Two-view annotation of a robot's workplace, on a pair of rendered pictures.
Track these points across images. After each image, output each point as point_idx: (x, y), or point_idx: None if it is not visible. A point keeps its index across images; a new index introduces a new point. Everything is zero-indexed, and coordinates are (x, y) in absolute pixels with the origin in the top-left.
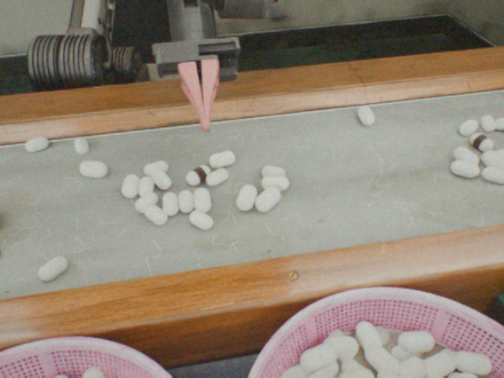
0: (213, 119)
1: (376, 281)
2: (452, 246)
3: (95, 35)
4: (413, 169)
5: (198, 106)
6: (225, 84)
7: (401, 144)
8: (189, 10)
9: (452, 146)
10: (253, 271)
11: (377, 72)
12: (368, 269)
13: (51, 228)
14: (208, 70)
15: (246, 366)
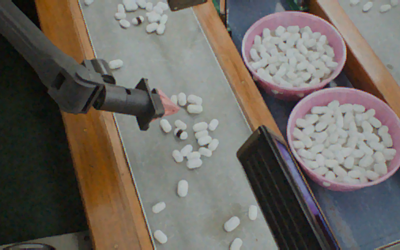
0: (119, 142)
1: (239, 57)
2: (216, 35)
3: (12, 246)
4: (160, 48)
5: (174, 106)
6: (86, 135)
7: (137, 51)
8: (132, 92)
9: (138, 32)
10: (243, 94)
11: (69, 55)
12: (234, 59)
13: (228, 193)
14: (162, 93)
15: None
